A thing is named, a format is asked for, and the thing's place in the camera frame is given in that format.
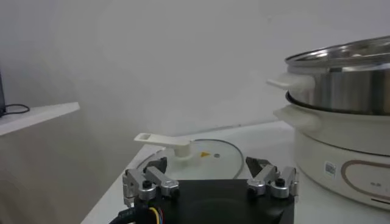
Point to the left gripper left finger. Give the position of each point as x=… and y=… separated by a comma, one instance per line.
x=164, y=184

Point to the perforated steel steamer basket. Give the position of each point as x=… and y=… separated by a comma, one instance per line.
x=350, y=88

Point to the white electric cooker pot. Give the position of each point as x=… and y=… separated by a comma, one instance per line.
x=335, y=152

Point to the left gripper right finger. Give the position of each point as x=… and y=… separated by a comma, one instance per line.
x=265, y=178

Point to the white folding side table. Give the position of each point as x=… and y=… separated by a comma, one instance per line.
x=36, y=117

